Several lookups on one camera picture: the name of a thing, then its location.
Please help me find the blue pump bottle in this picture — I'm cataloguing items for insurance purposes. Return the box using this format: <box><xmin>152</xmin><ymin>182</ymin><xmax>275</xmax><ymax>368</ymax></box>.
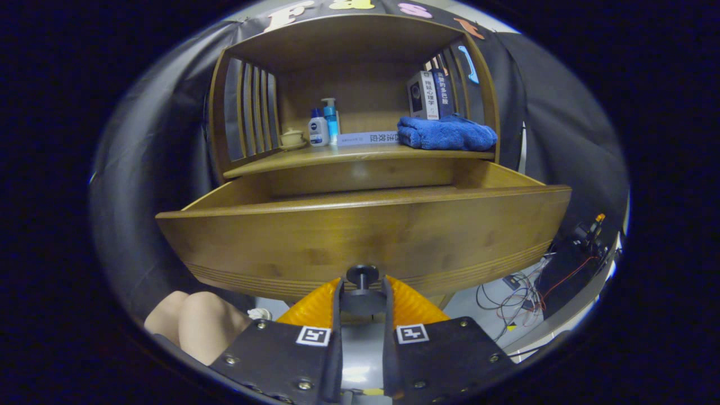
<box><xmin>321</xmin><ymin>98</ymin><xmax>340</xmax><ymax>145</ymax></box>

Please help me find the wooden countertop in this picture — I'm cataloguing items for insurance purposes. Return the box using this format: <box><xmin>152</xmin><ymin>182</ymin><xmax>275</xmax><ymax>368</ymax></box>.
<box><xmin>223</xmin><ymin>143</ymin><xmax>496</xmax><ymax>179</ymax></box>

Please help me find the tangle of cables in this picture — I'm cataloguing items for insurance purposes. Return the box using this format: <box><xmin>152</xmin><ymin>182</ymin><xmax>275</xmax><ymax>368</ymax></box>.
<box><xmin>477</xmin><ymin>256</ymin><xmax>602</xmax><ymax>344</ymax></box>

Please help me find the beige lidded tea cup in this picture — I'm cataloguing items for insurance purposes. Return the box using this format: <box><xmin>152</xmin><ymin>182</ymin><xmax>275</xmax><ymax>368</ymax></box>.
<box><xmin>280</xmin><ymin>128</ymin><xmax>307</xmax><ymax>151</ymax></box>

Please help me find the blue folded towel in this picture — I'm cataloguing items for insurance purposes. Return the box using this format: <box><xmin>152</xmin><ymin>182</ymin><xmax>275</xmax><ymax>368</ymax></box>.
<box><xmin>397</xmin><ymin>114</ymin><xmax>498</xmax><ymax>152</ymax></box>

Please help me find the grey standing book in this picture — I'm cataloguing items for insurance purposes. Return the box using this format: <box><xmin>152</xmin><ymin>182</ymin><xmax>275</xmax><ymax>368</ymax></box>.
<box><xmin>407</xmin><ymin>71</ymin><xmax>440</xmax><ymax>120</ymax></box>

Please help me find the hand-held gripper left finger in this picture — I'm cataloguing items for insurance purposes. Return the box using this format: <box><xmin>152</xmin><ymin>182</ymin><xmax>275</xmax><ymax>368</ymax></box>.
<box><xmin>209</xmin><ymin>276</ymin><xmax>344</xmax><ymax>405</ymax></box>

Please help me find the white lying book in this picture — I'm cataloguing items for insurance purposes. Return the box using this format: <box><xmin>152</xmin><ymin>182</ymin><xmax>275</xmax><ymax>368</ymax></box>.
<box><xmin>336</xmin><ymin>130</ymin><xmax>401</xmax><ymax>147</ymax></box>

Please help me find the white lotion bottle blue cap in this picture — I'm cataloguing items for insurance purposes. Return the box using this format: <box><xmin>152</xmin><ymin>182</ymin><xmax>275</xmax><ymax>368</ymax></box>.
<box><xmin>308</xmin><ymin>108</ymin><xmax>330</xmax><ymax>147</ymax></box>

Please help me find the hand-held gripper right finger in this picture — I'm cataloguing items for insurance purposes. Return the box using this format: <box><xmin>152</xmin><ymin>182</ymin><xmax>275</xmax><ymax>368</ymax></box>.
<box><xmin>382</xmin><ymin>274</ymin><xmax>518</xmax><ymax>405</ymax></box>

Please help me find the dark blue standing book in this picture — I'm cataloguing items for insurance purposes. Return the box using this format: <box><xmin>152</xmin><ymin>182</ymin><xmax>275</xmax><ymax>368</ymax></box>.
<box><xmin>431</xmin><ymin>67</ymin><xmax>457</xmax><ymax>119</ymax></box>

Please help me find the wooden cabinet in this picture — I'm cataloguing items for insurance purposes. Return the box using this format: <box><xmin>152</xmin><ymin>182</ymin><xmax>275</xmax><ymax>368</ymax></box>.
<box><xmin>207</xmin><ymin>12</ymin><xmax>502</xmax><ymax>187</ymax></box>

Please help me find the wooden drawer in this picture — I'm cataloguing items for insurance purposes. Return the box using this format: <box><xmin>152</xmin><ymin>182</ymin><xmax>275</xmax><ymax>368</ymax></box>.
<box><xmin>156</xmin><ymin>160</ymin><xmax>573</xmax><ymax>317</ymax></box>

